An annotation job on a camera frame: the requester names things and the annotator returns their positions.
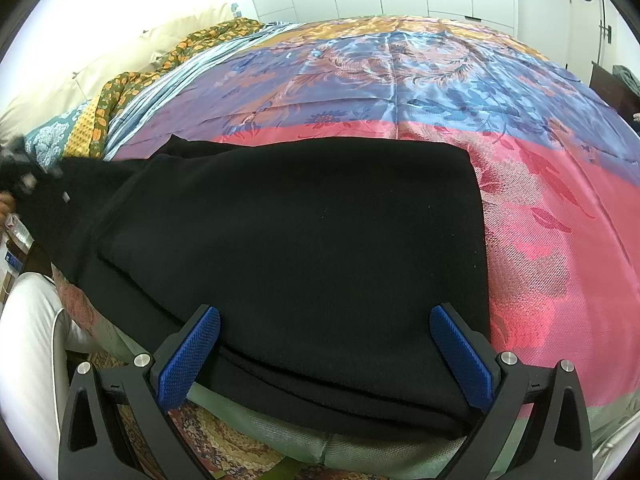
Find pile of clothes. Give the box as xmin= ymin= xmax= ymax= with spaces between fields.
xmin=612 ymin=65 xmax=640 ymax=96

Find dark wooden cabinet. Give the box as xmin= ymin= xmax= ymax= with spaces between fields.
xmin=589 ymin=62 xmax=640 ymax=127

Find pink blue satin bedspread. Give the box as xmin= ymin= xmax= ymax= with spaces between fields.
xmin=52 ymin=14 xmax=640 ymax=476

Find person's left hand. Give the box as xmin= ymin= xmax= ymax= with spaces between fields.
xmin=0 ymin=192 xmax=15 ymax=228

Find patterned floor rug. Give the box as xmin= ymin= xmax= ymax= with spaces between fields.
xmin=89 ymin=349 xmax=302 ymax=480

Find teal patterned pillow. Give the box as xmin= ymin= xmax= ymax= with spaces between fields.
xmin=25 ymin=100 xmax=96 ymax=171

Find orange green floral blanket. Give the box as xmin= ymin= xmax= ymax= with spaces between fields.
xmin=80 ymin=18 xmax=265 ymax=158

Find black pants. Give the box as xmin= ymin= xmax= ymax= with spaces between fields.
xmin=14 ymin=138 xmax=489 ymax=439

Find cream pillow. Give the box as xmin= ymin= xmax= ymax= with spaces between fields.
xmin=1 ymin=3 xmax=242 ymax=144

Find white trouser leg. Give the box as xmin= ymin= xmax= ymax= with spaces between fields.
xmin=1 ymin=272 xmax=98 ymax=479

